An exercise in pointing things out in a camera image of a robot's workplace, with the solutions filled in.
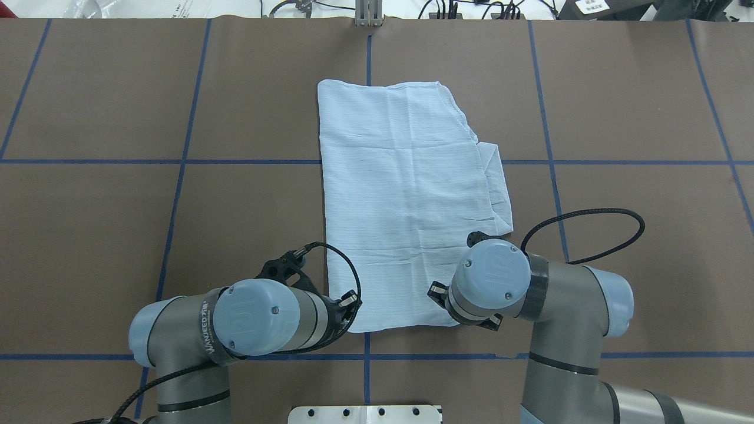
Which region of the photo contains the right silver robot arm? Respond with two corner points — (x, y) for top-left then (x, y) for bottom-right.
(426, 231), (752, 423)

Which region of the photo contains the aluminium frame post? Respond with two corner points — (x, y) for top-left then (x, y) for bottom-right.
(355, 0), (384, 28)

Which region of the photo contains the light blue button-up shirt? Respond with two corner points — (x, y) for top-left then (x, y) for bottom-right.
(317, 79), (514, 333)

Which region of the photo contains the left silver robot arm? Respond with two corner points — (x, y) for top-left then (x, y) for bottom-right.
(92, 241), (362, 423)

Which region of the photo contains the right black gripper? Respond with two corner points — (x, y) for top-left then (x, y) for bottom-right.
(428, 231), (505, 331)

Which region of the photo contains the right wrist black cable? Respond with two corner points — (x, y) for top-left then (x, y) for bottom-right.
(521, 208), (646, 266)

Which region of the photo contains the clear plastic bag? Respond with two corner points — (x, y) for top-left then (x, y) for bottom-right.
(62, 1), (213, 19)

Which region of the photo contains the black box white label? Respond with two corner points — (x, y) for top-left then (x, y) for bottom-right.
(556, 1), (654, 21)

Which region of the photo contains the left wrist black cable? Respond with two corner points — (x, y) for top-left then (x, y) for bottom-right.
(71, 241), (362, 424)

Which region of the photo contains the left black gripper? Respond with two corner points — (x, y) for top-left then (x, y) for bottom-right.
(256, 245), (362, 348)

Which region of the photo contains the white pedestal column with base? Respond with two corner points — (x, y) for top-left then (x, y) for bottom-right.
(287, 405), (444, 423)

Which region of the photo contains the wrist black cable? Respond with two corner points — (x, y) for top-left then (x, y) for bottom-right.
(521, 208), (646, 266)
(71, 241), (362, 424)

